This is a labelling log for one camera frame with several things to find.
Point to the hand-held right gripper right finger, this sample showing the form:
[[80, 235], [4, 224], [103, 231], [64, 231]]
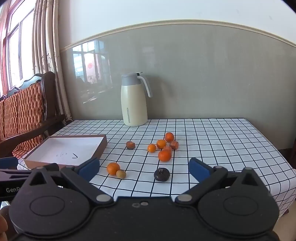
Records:
[[198, 169]]

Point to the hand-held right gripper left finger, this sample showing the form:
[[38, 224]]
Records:
[[89, 168]]

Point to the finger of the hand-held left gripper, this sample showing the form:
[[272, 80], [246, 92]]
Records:
[[52, 167], [9, 163]]

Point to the orange mandarin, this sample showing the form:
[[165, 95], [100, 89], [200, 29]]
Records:
[[161, 144], [152, 148], [169, 137], [165, 155], [113, 168]]

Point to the brown cardboard box tray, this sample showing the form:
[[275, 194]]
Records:
[[69, 148]]

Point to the small tan longan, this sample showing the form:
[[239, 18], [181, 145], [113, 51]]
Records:
[[121, 174]]

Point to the dark shrivelled fruit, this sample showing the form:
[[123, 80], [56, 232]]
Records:
[[161, 174]]

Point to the person's left hand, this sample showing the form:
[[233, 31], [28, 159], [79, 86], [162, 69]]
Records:
[[2, 220]]

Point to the white black checked tablecloth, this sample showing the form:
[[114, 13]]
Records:
[[208, 143]]

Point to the orange woven chair cushion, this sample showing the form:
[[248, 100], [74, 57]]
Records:
[[25, 111]]

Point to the dark wooden chair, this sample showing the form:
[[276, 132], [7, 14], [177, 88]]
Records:
[[49, 92]]

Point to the cream thermos jug grey lid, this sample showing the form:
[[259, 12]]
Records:
[[133, 104]]

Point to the red framed window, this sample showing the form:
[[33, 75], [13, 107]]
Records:
[[16, 46]]

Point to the beige embroidered curtain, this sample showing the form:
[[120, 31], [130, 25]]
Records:
[[53, 46]]

